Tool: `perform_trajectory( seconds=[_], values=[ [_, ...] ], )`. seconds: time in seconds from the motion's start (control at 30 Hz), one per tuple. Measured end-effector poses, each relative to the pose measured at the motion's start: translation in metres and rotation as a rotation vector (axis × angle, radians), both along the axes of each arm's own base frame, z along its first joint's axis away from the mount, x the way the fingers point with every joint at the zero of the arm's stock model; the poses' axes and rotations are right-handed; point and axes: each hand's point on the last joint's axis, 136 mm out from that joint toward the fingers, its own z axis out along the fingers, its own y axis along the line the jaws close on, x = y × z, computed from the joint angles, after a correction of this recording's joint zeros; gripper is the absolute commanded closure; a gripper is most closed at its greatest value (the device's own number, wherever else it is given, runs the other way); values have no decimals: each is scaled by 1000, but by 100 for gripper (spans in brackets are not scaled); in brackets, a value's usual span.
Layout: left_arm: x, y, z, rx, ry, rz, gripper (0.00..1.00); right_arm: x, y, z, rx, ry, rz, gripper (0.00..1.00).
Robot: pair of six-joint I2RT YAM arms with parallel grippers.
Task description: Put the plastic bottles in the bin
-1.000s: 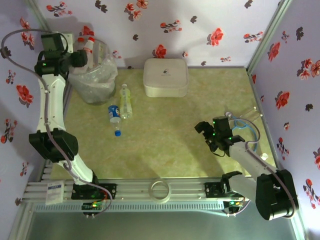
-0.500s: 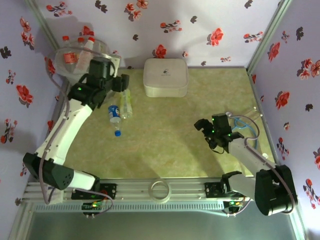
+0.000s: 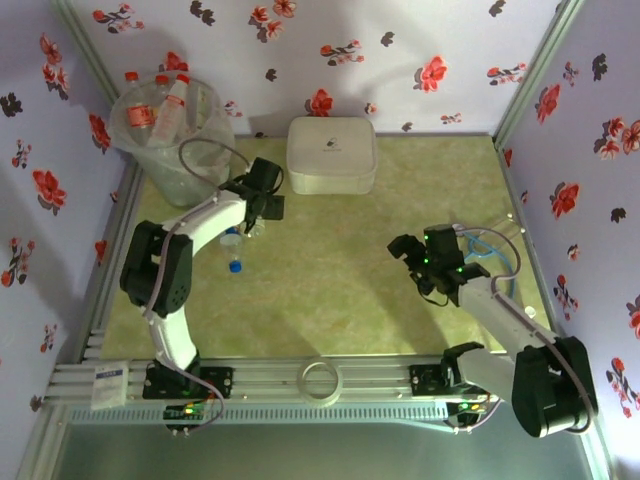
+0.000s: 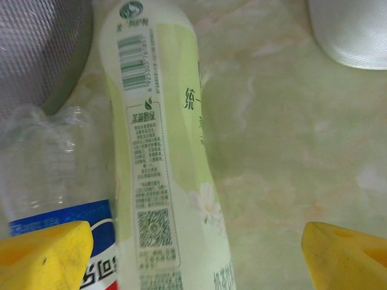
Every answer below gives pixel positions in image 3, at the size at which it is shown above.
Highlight clear bottle with blue cap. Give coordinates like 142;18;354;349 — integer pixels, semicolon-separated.
218;219;266;274

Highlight clear plastic trash bin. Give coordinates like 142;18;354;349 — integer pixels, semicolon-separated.
108;74;236;209

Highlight white bottle with red cap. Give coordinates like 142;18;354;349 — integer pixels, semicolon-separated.
148;73;191;146

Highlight clear plastic bin liner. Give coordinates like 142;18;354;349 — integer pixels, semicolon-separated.
108;74;236;171

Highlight white zippered case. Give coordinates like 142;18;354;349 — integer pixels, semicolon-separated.
285;116;379;196

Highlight clear acrylic holder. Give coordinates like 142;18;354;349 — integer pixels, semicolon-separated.
492;212;526;251

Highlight clear tape roll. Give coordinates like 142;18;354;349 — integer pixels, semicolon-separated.
295;357;344;405

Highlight white paper label card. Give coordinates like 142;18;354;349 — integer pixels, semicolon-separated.
90;363;127;410

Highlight blue cable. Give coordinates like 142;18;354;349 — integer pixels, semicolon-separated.
464;234;519;301

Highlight right camera grey cable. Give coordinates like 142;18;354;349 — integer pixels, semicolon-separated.
452;227;521;296

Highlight camera grey cable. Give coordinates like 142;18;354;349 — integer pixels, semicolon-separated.
178;138;251;201
452;227;521;296

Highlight left camera grey cable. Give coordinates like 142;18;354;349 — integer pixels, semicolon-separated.
178;138;251;201

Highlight left arm grey cable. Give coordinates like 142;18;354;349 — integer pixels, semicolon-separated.
142;199;231;434

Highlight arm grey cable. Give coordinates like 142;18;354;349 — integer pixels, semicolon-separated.
142;199;231;434
449;289;601;436

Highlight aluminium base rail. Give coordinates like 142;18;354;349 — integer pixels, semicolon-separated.
44;354;596;401

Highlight grey slotted cable duct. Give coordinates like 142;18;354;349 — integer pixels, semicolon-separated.
67;405;451;425

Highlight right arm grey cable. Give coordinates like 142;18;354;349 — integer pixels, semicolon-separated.
449;289;601;436

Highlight aluminium frame post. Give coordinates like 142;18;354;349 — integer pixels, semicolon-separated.
492;0;587;149
49;0;121;96

